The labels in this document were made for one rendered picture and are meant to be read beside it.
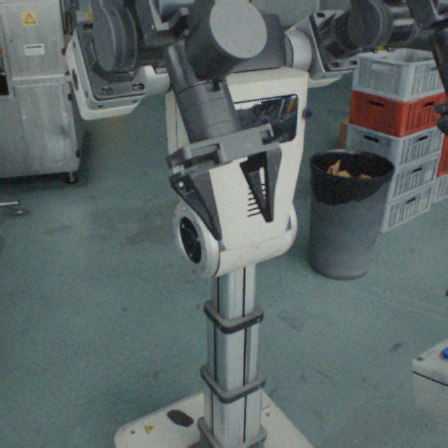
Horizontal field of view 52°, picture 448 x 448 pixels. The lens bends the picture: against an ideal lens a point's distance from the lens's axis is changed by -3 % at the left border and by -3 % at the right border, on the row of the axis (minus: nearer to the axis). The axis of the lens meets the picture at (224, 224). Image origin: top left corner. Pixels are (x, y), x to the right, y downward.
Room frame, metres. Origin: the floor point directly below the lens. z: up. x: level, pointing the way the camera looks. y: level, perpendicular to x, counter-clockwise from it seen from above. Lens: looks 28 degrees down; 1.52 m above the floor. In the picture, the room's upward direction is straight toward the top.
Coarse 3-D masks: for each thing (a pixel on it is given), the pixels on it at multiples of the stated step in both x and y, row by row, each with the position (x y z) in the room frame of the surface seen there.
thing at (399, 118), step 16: (352, 96) 3.01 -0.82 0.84; (368, 96) 2.92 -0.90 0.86; (432, 96) 2.90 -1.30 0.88; (352, 112) 3.00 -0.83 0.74; (368, 112) 2.91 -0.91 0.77; (384, 112) 2.82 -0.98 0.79; (400, 112) 2.73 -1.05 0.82; (416, 112) 2.82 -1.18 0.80; (432, 112) 2.94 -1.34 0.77; (368, 128) 2.89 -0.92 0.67; (384, 128) 2.80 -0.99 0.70; (400, 128) 2.72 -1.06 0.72; (416, 128) 2.82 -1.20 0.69
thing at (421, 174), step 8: (432, 160) 3.01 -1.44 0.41; (408, 168) 2.80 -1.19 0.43; (416, 168) 3.19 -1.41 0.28; (424, 168) 2.95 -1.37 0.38; (432, 168) 3.02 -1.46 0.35; (392, 176) 2.71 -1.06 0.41; (400, 176) 2.78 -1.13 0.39; (408, 176) 2.83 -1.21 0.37; (416, 176) 2.90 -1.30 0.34; (424, 176) 2.96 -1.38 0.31; (432, 176) 3.03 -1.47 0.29; (392, 184) 2.72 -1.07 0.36; (400, 184) 2.79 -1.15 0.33; (408, 184) 2.84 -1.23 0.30; (416, 184) 2.91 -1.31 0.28; (424, 184) 2.97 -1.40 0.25; (392, 192) 2.73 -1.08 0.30; (400, 192) 2.80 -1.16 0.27; (408, 192) 2.85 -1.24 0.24; (392, 200) 2.74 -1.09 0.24
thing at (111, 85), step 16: (80, 32) 0.72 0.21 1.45; (80, 48) 0.72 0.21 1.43; (96, 64) 0.68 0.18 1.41; (96, 80) 0.69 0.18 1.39; (112, 80) 0.69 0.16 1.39; (128, 80) 0.71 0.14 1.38; (144, 80) 0.73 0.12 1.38; (96, 96) 0.68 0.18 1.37; (112, 96) 0.69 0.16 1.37; (128, 96) 0.71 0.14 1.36
